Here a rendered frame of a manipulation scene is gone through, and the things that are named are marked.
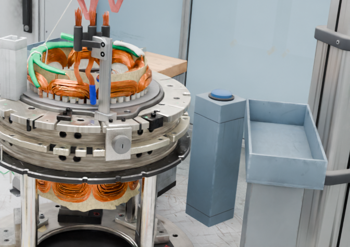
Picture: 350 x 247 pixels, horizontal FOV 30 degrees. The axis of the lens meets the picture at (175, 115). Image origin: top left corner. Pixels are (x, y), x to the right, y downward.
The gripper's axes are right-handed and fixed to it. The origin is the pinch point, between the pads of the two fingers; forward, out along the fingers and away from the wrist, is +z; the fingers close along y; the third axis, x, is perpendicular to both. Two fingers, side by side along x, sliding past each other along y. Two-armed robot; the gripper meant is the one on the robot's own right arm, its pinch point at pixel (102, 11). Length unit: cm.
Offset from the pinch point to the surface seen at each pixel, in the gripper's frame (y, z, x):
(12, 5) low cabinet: -136, 46, -156
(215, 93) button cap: -3.8, 12.4, 23.6
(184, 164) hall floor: -172, 124, -74
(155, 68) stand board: -3.9, 10.2, 10.0
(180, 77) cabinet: -11.7, 13.9, 11.5
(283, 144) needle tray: 7.2, 13.9, 41.7
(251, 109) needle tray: 0.7, 12.0, 32.9
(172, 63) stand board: -9.4, 10.5, 10.7
